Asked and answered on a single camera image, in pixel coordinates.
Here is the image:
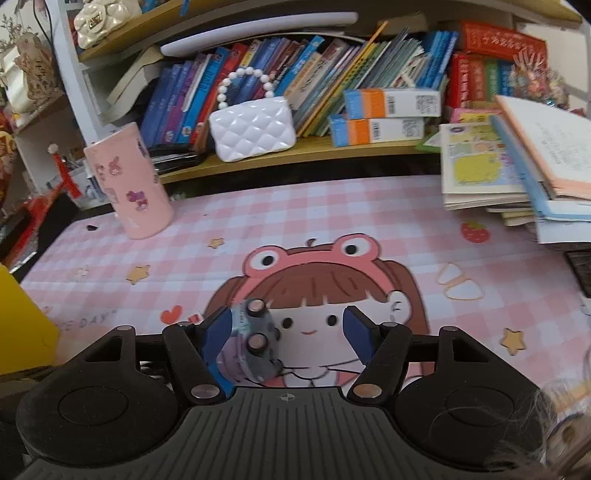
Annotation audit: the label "pink cartoon cylinder cup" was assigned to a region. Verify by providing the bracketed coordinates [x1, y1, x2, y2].
[83, 122, 174, 240]

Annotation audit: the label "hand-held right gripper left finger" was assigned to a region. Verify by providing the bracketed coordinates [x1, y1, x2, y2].
[83, 305, 236, 406]

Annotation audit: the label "yellow cardboard box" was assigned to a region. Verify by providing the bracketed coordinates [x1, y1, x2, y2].
[0, 264, 61, 376]

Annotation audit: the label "yellow print booklet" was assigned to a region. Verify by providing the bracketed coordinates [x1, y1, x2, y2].
[438, 122, 532, 208]

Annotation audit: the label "pink checked printed desk mat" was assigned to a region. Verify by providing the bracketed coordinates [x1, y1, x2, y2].
[21, 174, 591, 393]

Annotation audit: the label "stack of workbooks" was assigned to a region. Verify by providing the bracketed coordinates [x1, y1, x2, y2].
[416, 95, 591, 245]

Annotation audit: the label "cream quilted pearl-handle purse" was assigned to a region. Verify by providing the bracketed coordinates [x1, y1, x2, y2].
[74, 0, 141, 49]

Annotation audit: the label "orange and blue carton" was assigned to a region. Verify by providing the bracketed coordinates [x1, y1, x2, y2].
[344, 88, 441, 121]
[329, 116, 426, 148]

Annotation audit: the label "red dictionary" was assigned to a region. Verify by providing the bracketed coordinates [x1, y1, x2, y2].
[457, 21, 548, 61]

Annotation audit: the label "red thick books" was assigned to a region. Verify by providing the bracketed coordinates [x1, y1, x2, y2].
[447, 53, 515, 112]

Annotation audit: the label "person's hair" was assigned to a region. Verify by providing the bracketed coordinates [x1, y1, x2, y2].
[485, 383, 591, 480]

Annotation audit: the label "white flat tablet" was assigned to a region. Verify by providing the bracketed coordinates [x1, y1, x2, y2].
[159, 11, 358, 58]

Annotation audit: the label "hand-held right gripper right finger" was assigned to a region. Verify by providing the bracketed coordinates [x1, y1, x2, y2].
[342, 305, 499, 406]

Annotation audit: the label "row of colourful children's books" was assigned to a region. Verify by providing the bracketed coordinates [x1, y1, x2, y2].
[108, 28, 458, 148]

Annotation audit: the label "white quilted pearl-handle purse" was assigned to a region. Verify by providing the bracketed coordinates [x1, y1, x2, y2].
[209, 67, 297, 163]

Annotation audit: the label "glittery hair ornament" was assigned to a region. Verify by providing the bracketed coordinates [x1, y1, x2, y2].
[510, 51, 571, 109]

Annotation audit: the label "small blue toy car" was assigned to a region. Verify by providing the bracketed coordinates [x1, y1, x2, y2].
[215, 299, 284, 384]

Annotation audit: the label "cream carved ornament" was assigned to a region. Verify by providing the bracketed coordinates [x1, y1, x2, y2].
[2, 39, 58, 114]

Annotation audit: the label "pen holder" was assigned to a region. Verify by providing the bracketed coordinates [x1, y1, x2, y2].
[46, 143, 100, 199]

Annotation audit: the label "open pink-edged workbook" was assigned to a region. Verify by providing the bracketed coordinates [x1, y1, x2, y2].
[494, 95, 591, 201]

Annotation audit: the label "wooden bookshelf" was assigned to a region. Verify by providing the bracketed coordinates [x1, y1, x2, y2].
[46, 0, 583, 185]

